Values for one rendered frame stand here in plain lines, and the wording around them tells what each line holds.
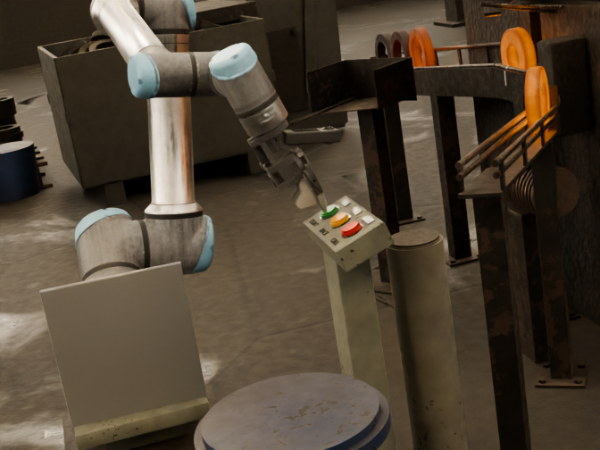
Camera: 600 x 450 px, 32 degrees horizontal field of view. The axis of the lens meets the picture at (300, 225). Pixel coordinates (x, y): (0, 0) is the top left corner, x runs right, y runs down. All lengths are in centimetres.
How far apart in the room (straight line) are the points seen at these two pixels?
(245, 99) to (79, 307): 72
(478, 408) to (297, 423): 97
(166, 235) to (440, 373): 82
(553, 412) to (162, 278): 96
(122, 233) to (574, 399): 117
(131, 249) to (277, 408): 99
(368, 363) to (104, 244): 81
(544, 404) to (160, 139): 114
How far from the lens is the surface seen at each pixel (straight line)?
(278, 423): 168
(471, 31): 332
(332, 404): 171
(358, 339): 210
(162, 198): 265
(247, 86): 200
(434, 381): 223
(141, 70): 208
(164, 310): 247
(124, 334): 248
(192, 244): 265
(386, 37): 387
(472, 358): 283
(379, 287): 338
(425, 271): 214
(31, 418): 298
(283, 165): 205
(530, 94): 238
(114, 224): 265
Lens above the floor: 119
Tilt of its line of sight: 16 degrees down
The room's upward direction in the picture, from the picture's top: 9 degrees counter-clockwise
